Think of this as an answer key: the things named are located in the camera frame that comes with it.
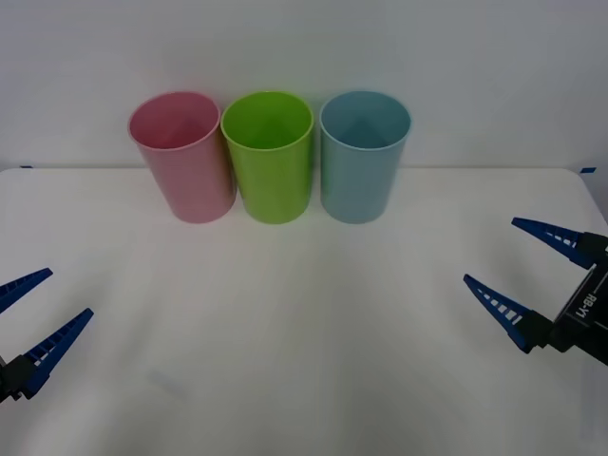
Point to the green plastic bin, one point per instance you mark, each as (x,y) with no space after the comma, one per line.
(273,185)

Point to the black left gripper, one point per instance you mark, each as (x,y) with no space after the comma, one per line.
(5,382)

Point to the pink plastic bin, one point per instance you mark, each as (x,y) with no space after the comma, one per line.
(190,180)

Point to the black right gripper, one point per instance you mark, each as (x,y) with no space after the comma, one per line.
(586,316)

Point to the pale blue plastic bin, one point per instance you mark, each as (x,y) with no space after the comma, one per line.
(356,185)

